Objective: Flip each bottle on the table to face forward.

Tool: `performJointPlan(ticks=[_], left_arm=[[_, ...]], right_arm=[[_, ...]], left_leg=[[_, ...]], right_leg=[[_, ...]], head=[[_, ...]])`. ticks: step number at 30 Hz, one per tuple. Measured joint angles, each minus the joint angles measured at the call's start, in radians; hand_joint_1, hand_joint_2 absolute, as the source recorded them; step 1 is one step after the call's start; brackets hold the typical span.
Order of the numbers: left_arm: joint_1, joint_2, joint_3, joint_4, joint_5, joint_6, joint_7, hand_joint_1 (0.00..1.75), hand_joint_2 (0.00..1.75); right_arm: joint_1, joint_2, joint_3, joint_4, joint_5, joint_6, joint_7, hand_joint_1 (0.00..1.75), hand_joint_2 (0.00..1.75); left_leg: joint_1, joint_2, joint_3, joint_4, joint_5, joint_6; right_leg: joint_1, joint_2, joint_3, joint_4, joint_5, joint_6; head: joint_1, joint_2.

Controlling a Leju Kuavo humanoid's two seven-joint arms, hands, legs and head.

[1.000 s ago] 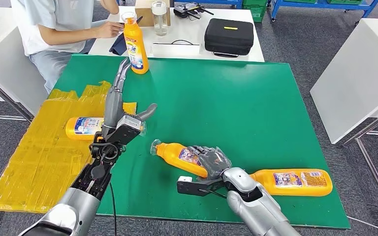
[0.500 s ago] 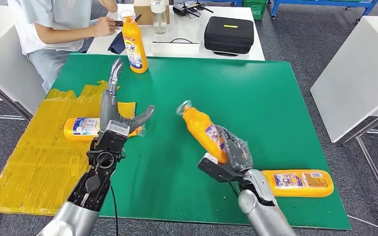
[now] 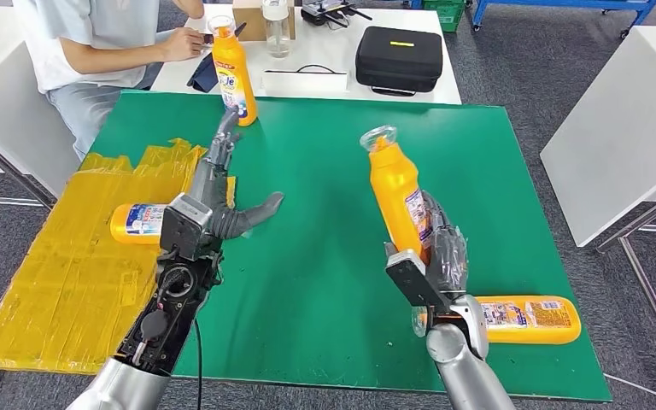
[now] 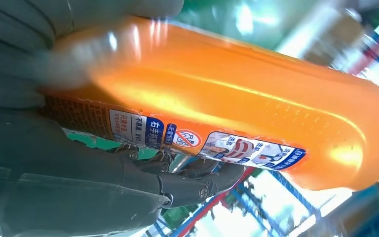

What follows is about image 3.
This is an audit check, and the orange detergent bottle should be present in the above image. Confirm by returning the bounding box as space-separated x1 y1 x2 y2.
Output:
207 15 258 127
108 202 171 245
360 125 436 267
411 295 583 346

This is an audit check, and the white floor cable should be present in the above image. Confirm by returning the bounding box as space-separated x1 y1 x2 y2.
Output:
604 366 656 400

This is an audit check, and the thin black cable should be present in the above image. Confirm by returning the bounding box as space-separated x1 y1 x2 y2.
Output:
264 63 347 74

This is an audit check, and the black remote controller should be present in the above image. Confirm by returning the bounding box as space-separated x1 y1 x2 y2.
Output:
301 0 373 26

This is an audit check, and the white side table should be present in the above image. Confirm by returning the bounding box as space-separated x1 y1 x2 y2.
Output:
0 0 80 208

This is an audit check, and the green plastic crate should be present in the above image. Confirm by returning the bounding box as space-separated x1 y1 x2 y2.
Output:
421 0 468 31

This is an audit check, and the person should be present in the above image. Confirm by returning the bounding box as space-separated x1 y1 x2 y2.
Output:
12 0 208 161

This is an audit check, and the black zip carry case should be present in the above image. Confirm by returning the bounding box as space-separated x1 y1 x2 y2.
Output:
354 25 445 97

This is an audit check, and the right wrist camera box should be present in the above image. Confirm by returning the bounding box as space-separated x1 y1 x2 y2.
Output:
384 243 454 311

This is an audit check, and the white desk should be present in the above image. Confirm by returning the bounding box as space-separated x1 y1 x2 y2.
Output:
150 3 464 106

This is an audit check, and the yellow taped cardboard sheet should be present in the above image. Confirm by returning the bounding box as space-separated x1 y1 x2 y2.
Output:
0 138 237 376

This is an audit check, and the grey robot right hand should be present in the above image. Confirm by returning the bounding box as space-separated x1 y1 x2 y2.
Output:
421 190 471 296

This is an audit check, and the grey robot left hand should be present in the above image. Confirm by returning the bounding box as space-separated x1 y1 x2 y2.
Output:
189 110 285 242

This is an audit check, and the blue metal cart frame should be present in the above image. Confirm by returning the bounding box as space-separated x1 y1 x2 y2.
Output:
469 0 656 38

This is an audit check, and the green table mat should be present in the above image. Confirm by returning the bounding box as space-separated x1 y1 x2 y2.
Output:
87 90 614 403

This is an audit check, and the brown cardboard box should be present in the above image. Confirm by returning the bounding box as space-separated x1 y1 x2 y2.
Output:
231 0 296 41

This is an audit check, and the white table with metal legs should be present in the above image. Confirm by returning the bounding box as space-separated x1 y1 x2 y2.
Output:
540 23 656 386

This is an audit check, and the flat white box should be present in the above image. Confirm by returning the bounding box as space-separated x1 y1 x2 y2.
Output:
261 69 350 96

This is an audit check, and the clear plastic water bottle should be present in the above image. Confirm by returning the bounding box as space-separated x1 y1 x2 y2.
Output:
261 0 293 58

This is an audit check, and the person's right hand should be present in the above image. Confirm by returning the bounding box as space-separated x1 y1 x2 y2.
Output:
158 26 208 62

